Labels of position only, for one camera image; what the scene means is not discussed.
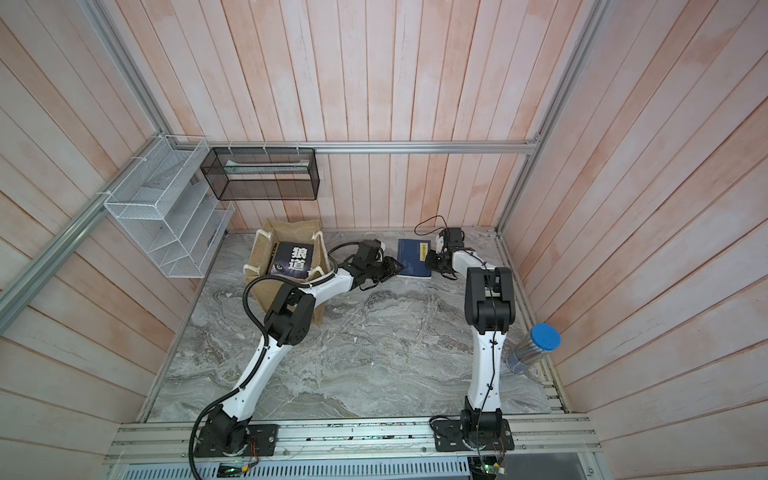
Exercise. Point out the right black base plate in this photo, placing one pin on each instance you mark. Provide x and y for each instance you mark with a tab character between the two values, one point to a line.
450	435

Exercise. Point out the black wolf title book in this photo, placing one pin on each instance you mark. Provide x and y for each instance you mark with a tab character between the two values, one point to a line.
291	259

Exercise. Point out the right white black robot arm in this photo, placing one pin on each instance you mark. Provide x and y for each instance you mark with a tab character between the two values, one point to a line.
490	311

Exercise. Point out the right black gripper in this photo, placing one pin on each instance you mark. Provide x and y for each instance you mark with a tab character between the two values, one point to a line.
429	261

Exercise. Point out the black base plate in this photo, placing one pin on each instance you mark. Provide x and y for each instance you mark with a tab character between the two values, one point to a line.
450	435
256	440

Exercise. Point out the black wire mesh basket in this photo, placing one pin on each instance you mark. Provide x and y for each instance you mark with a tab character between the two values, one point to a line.
262	173

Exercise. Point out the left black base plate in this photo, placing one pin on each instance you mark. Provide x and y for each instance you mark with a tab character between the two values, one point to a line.
256	440

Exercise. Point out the burlap canvas tote bag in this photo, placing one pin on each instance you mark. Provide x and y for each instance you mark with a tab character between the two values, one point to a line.
274	231

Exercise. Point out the aluminium mounting rail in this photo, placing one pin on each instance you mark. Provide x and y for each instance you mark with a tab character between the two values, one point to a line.
144	443

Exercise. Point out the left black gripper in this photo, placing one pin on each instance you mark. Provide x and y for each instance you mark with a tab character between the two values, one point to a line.
390	268

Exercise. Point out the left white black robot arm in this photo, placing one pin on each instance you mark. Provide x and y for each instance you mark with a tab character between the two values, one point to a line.
223	424

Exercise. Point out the white wire mesh shelf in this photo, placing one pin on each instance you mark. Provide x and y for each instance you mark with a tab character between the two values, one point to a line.
168	208

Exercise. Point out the clear jar blue lid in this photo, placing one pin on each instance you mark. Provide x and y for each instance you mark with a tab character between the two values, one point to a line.
541	340

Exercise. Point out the navy book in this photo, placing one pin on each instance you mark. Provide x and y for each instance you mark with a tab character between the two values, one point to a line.
411	254

